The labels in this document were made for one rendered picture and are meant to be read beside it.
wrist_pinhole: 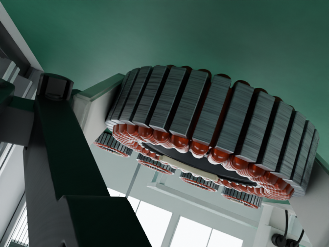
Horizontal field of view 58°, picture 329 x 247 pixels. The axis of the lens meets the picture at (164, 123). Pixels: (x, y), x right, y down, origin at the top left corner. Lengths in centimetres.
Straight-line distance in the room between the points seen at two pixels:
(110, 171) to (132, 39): 636
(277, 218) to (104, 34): 83
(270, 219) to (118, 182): 574
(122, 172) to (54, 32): 631
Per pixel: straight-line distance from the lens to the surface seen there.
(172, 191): 315
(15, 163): 58
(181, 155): 20
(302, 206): 17
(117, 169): 660
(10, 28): 39
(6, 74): 42
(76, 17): 27
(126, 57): 29
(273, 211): 99
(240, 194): 83
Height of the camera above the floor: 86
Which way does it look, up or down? 14 degrees down
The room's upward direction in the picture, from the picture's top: 159 degrees counter-clockwise
